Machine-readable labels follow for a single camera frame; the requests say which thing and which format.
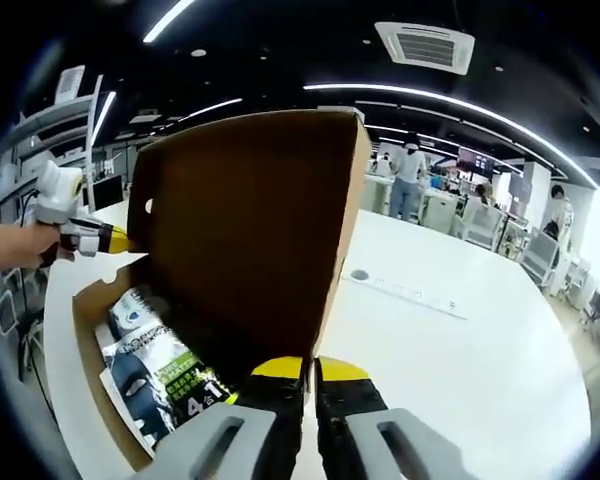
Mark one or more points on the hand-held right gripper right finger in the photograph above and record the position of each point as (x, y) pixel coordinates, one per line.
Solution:
(360, 440)

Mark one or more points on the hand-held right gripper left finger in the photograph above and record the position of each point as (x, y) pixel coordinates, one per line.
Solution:
(215, 450)

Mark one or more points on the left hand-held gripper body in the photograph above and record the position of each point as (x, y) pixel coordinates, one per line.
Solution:
(57, 195)

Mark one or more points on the white soft wipes pack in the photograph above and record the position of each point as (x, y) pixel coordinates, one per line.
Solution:
(130, 310)

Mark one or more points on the brown cardboard shoe box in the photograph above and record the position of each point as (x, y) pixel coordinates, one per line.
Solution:
(250, 225)

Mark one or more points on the person's left hand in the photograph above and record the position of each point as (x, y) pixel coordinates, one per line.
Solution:
(32, 247)

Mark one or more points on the black desk monitor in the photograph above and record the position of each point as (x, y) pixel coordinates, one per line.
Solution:
(108, 192)

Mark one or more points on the white storage shelf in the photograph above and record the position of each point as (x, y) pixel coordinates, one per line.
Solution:
(55, 120)

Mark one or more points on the dark printed packet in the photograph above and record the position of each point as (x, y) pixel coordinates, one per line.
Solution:
(150, 380)

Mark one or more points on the round desk grommet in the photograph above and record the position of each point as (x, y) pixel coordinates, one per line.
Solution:
(360, 275)

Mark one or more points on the curved ceiling light strip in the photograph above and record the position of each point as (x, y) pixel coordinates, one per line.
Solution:
(167, 20)
(430, 97)

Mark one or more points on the white office chair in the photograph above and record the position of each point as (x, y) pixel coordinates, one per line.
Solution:
(482, 225)
(540, 255)

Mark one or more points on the ceiling air conditioner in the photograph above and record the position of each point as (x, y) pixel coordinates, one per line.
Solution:
(425, 47)

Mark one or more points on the wall screen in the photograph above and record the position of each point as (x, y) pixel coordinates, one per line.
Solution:
(475, 160)

